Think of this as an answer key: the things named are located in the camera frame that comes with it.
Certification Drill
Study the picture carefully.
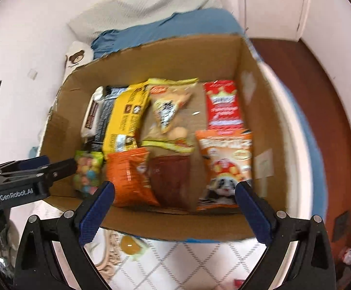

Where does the clear yellow puff packet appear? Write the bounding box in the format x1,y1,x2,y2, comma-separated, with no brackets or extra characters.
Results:
141,78,200,154

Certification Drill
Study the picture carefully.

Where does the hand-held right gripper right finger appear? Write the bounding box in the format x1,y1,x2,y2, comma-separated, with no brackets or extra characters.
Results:
235,181,336,290

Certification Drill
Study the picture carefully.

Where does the bear print pillow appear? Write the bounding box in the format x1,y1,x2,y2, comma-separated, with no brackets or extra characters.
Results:
64,41,94,73

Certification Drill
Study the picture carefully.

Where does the dark red snack packet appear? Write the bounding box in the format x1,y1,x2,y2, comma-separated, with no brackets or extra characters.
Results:
147,154,196,210

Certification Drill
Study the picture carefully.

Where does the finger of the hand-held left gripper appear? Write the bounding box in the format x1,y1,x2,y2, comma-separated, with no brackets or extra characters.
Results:
18,155,51,170
41,158,77,188

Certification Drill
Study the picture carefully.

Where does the black floor item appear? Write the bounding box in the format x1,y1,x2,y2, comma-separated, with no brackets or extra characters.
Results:
334,211,350,242

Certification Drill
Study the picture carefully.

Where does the yellow snack packet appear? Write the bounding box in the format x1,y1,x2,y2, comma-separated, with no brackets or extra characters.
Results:
102,81,151,158

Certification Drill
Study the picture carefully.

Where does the white snack bar packet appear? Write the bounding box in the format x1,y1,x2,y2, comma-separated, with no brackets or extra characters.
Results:
80,86,105,141

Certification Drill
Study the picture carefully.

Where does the plain orange snack packet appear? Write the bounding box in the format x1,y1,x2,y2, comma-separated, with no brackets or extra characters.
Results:
105,147,161,208

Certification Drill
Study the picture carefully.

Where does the white door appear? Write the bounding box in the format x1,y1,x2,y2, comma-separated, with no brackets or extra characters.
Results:
233,0,310,40

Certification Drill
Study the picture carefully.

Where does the printed cardboard box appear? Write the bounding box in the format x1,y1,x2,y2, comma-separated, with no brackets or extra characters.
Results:
39,33,288,242

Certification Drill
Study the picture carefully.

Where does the small round jelly cup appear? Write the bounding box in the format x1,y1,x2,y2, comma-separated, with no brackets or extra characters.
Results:
119,234,147,259

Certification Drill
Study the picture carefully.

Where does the colourful candy ball bag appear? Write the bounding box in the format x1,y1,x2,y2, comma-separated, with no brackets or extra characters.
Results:
73,150,104,200

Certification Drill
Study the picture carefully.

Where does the white floral quilted blanket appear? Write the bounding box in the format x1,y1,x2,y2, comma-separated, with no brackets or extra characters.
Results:
33,60,315,290

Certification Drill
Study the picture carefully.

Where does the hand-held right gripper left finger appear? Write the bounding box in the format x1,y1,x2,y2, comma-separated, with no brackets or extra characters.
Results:
14,181,116,290

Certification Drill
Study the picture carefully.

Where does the orange panda snack packet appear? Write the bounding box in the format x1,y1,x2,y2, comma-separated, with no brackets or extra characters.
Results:
195,128,254,212

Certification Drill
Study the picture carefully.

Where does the large red snack packet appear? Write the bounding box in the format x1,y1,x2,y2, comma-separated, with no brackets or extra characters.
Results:
203,80,245,135

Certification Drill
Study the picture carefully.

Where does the black snack packet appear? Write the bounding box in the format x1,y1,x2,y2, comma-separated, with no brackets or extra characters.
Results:
86,85,129,150

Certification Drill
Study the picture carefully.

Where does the grey white pillow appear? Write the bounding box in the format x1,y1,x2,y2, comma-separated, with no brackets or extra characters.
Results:
68,0,221,41

